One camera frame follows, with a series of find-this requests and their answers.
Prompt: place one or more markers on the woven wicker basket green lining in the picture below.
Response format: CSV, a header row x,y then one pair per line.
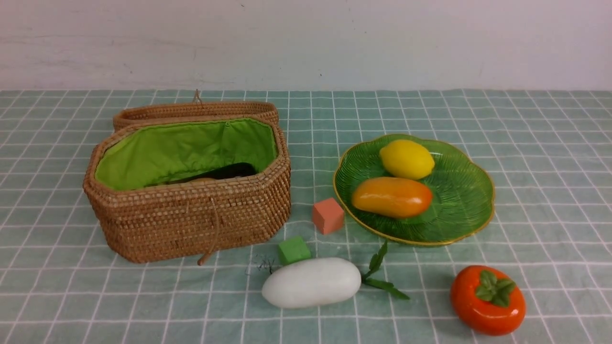
x,y
144,220

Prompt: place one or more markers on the green glass leaf plate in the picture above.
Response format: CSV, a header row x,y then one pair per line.
x,y
463,194

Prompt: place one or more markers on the wicker basket lid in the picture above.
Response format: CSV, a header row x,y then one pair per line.
x,y
197,107

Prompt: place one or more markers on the yellow lemon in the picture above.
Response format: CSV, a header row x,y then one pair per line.
x,y
407,159

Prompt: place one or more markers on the brown potato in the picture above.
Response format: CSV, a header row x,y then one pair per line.
x,y
201,180

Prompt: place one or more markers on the white radish with leaves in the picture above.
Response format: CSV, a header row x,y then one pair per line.
x,y
316,282

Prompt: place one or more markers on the green foam cube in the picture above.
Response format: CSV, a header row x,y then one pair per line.
x,y
293,250

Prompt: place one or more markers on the orange foam cube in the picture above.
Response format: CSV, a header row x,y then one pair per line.
x,y
328,216

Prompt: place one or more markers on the orange yellow mango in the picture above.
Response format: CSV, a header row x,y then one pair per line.
x,y
392,197

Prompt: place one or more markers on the orange persimmon green calyx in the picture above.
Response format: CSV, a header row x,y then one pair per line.
x,y
487,300

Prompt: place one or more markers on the dark purple eggplant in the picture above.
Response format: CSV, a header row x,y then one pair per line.
x,y
236,170

